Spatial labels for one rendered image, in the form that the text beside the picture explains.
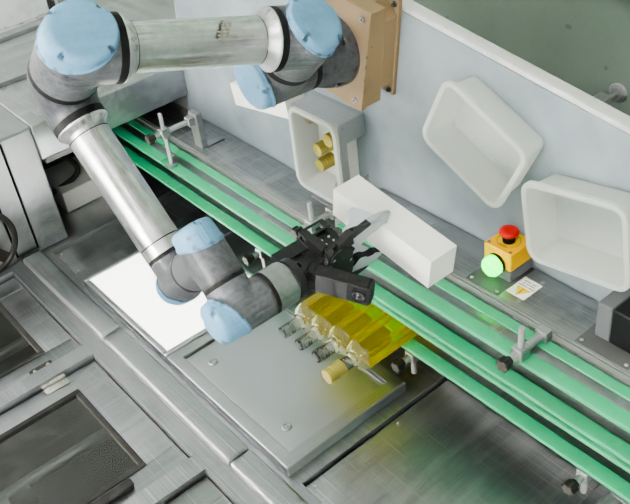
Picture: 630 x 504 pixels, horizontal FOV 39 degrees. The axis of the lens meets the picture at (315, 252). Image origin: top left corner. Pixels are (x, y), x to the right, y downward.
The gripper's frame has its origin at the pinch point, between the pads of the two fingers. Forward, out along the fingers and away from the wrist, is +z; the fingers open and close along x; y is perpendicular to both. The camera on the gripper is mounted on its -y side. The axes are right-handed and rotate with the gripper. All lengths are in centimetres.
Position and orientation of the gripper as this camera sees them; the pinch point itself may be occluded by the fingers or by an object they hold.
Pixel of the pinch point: (386, 232)
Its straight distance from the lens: 152.3
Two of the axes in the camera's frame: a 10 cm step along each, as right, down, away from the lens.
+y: -6.5, -5.3, 5.5
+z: 7.6, -4.6, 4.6
